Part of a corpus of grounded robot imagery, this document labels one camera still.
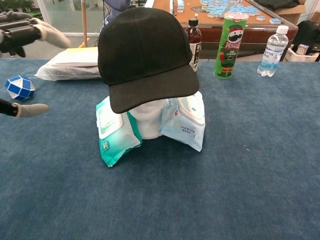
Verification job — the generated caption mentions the blue white snake cube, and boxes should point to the blue white snake cube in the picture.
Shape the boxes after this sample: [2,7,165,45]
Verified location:
[4,75,36,101]

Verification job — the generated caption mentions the black baseball cap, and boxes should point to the black baseball cap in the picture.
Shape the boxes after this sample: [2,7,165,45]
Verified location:
[97,6,200,115]

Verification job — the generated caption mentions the black bag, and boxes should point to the black bag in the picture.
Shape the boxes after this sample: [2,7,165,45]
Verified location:
[282,20,320,62]

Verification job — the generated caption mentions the green Pringles can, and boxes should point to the green Pringles can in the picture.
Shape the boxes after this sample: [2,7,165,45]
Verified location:
[212,11,250,80]

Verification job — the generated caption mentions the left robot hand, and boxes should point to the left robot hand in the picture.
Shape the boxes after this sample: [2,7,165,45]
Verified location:
[0,11,72,118]

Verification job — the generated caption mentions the wooden pole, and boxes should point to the wooden pole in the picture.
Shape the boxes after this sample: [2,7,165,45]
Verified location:
[81,0,89,48]

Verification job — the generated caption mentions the white foam mannequin head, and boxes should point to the white foam mannequin head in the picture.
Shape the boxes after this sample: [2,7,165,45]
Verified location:
[129,98,167,139]

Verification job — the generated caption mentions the open cardboard box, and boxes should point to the open cardboard box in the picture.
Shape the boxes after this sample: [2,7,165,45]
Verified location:
[252,0,307,16]

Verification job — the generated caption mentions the clear water bottle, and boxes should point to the clear water bottle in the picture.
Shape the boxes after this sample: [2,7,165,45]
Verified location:
[257,25,290,78]

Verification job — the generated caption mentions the small purple carton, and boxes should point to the small purple carton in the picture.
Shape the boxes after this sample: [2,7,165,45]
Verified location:
[296,43,309,56]

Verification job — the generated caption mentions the white plastic basket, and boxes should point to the white plastic basket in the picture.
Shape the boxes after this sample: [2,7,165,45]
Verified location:
[283,47,320,63]

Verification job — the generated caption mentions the light blue wet wipes pack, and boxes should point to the light blue wet wipes pack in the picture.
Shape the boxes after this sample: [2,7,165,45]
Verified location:
[159,91,206,153]

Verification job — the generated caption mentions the blue carpet table mat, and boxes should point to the blue carpet table mat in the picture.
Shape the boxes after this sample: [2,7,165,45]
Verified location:
[0,58,320,240]

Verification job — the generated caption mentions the blue grey machine base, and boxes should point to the blue grey machine base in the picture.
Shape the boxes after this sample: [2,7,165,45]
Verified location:
[101,0,131,32]

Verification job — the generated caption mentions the grey plastic bag with papers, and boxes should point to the grey plastic bag with papers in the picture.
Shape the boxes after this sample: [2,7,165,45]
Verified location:
[34,47,101,81]

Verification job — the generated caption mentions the green potted plants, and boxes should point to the green potted plants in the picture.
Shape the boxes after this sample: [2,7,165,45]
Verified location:
[0,0,36,13]

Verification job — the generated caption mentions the brown mahjong table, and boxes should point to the brown mahjong table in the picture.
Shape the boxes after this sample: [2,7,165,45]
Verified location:
[144,0,299,60]

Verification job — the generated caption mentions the dark sauce bottle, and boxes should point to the dark sauce bottle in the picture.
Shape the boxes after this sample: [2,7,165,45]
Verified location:
[184,17,202,73]

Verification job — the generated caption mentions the green wet wipes pack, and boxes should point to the green wet wipes pack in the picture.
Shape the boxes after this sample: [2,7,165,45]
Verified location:
[96,96,143,168]

